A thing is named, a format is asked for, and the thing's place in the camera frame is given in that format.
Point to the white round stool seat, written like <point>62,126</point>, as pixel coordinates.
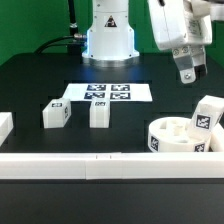
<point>169,134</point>

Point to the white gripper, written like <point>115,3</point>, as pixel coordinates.
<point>174,25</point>

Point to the white left barrier rail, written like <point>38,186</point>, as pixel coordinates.
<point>6,125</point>

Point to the white front barrier rail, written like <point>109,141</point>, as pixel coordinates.
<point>121,166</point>

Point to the white marker sheet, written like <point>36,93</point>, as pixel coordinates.
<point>114,92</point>

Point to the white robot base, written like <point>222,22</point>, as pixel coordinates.
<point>110,39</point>

